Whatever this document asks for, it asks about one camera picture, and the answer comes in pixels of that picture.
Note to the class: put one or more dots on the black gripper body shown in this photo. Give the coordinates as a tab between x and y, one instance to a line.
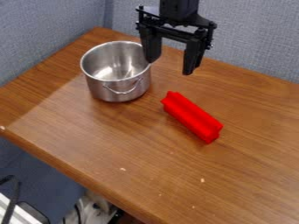
174	20

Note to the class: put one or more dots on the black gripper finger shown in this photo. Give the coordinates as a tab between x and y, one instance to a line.
194	52
150	46

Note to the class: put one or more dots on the metal pot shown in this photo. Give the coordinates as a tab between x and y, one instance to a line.
117	71

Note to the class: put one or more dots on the red plastic block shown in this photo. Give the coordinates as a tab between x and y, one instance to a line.
198	121

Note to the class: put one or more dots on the white object under table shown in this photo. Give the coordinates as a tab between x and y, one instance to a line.
91	210

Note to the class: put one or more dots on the white striped object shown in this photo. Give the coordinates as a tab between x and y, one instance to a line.
26	214

